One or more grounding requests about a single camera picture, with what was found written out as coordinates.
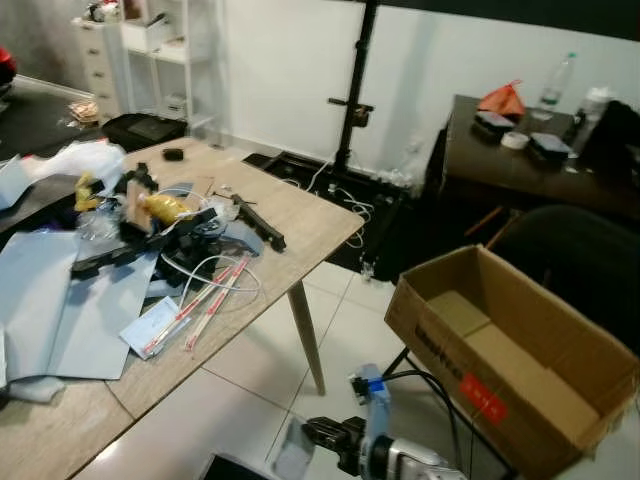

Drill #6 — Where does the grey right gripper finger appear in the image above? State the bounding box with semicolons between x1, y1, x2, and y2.
271;415;314;480

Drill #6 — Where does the red white chopstick packet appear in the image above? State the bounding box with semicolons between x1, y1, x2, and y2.
143;257;252;354

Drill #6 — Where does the light blue paper envelope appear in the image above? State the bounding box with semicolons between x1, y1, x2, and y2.
119;296;198;360

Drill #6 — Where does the brown cardboard box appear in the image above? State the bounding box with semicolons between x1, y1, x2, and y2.
385;243;640;480

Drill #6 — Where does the grey curved plastic part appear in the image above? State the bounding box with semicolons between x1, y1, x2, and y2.
214;219;267;257

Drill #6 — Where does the light wooden table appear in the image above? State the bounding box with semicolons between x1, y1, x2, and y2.
0;137;367;480

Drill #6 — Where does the long black tool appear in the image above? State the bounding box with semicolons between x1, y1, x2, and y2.
231;194;289;253

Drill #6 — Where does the black mechanical parts pile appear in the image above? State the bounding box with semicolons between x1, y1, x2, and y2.
119;204;238;273

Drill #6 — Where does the blue-grey sheet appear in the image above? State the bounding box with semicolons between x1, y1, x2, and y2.
0;228;163;383

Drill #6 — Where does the grey cloth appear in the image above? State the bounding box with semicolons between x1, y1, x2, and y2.
0;374;67;405

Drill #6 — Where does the black flat bar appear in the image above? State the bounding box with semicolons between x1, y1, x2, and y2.
71;239;163;278

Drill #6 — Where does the golden yellow packet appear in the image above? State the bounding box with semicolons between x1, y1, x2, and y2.
139;192;193;224

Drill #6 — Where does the black floor case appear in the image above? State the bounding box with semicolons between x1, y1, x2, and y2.
242;150;406;206

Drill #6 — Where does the small wooden block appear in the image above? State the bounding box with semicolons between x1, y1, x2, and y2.
124;177;152;237

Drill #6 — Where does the black round chair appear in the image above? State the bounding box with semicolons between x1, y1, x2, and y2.
488;205;640;353

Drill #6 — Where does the dark wooden desk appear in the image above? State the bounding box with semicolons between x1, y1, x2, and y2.
438;94;640;223

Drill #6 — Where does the small yellow toy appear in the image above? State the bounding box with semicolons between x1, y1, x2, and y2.
74;171;102;212

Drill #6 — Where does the white tape roll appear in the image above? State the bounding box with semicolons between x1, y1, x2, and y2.
500;130;531;151

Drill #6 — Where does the black tripod stand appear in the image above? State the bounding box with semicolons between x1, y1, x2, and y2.
328;0;382;173

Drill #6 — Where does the black bag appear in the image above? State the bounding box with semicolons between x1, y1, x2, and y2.
101;112;189;153

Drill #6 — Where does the small black box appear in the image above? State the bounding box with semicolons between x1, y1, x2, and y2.
527;133;574;162
472;110;517;137

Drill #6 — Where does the white plastic bag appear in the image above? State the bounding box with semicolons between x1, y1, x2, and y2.
20;139;127;193

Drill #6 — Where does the orange plastic bag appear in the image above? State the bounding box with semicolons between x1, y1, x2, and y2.
477;80;528;120

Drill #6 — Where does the small snack basket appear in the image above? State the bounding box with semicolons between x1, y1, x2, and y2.
64;99;102;127

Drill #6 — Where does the white shelf unit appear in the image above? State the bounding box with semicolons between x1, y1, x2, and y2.
118;0;229;138

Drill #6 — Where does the clear plastic bottle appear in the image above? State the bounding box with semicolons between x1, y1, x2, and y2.
540;52;579;110

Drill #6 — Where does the white plastic cup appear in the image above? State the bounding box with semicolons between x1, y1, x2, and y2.
582;87;614;122

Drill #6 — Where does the white drawer cabinet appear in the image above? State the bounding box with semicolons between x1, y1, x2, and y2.
71;14;127;117

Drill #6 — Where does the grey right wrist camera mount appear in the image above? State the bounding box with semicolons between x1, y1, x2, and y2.
347;364;397;479

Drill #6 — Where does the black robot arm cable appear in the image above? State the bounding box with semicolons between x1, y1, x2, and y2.
384;369;467;473

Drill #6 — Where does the white looped cable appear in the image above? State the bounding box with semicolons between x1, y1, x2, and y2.
158;253;263;303

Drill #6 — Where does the white tangled cable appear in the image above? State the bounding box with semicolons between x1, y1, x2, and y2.
298;158;378;249

